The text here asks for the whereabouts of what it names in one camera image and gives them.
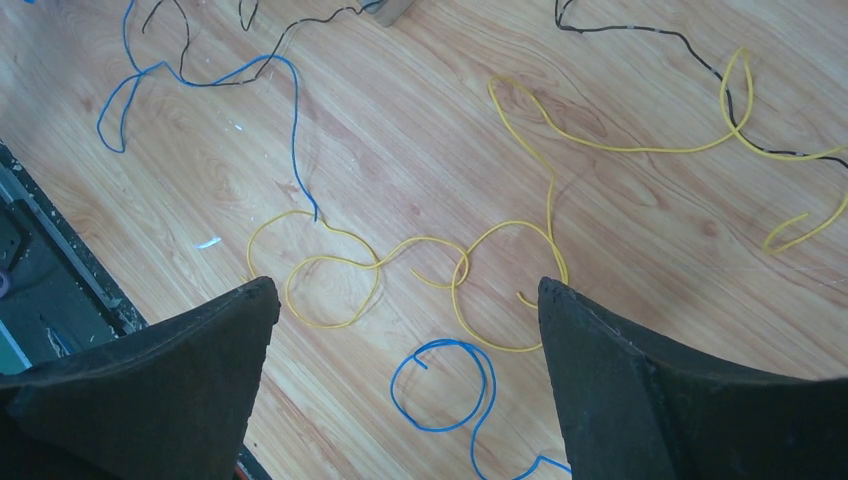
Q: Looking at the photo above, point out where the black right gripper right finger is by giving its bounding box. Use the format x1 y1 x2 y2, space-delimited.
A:
538 277 847 479

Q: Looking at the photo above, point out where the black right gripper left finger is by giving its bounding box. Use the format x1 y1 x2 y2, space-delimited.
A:
1 276 280 479

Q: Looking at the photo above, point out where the black cable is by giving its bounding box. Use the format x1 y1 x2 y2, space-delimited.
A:
555 0 848 170
141 0 386 86

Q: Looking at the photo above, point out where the checkerboard calibration board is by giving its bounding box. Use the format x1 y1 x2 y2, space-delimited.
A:
359 0 414 28

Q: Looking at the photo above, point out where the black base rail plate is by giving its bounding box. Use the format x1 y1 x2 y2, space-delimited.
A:
1 146 148 375

